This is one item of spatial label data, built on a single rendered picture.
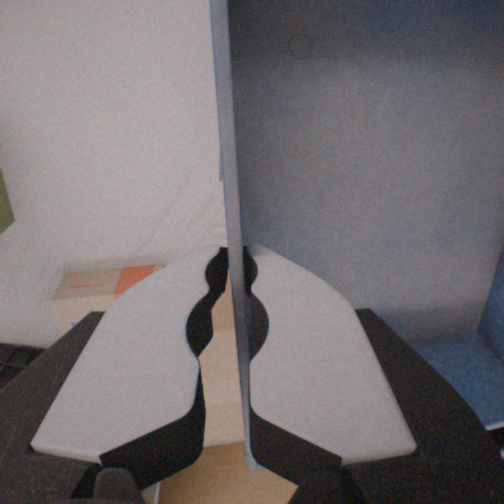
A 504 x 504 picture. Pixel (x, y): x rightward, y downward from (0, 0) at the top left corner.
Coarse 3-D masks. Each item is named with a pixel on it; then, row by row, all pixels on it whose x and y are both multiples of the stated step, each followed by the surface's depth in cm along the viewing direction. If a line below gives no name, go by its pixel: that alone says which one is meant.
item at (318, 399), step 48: (288, 288) 10; (288, 336) 8; (336, 336) 8; (288, 384) 7; (336, 384) 7; (384, 384) 7; (288, 432) 6; (336, 432) 6; (384, 432) 6; (288, 480) 7
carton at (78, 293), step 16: (80, 272) 60; (96, 272) 60; (112, 272) 59; (128, 272) 59; (144, 272) 59; (64, 288) 56; (80, 288) 56; (96, 288) 55; (112, 288) 55; (128, 288) 55; (64, 304) 54; (80, 304) 54; (96, 304) 54; (64, 320) 55
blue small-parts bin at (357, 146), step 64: (256, 0) 13; (320, 0) 13; (384, 0) 13; (448, 0) 13; (256, 64) 14; (320, 64) 15; (384, 64) 15; (448, 64) 15; (256, 128) 16; (320, 128) 16; (384, 128) 16; (448, 128) 16; (256, 192) 17; (320, 192) 17; (384, 192) 17; (448, 192) 18; (320, 256) 19; (384, 256) 19; (448, 256) 19; (384, 320) 21; (448, 320) 22
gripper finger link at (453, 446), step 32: (384, 352) 8; (416, 352) 8; (416, 384) 7; (448, 384) 7; (416, 416) 6; (448, 416) 6; (416, 448) 6; (448, 448) 6; (480, 448) 6; (352, 480) 5; (384, 480) 5; (416, 480) 5; (448, 480) 5; (480, 480) 5
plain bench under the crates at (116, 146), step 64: (0, 0) 41; (64, 0) 42; (128, 0) 43; (192, 0) 43; (0, 64) 44; (64, 64) 45; (128, 64) 46; (192, 64) 47; (0, 128) 48; (64, 128) 49; (128, 128) 50; (192, 128) 51; (64, 192) 54; (128, 192) 55; (192, 192) 55; (0, 256) 58; (64, 256) 59; (128, 256) 59; (0, 320) 64
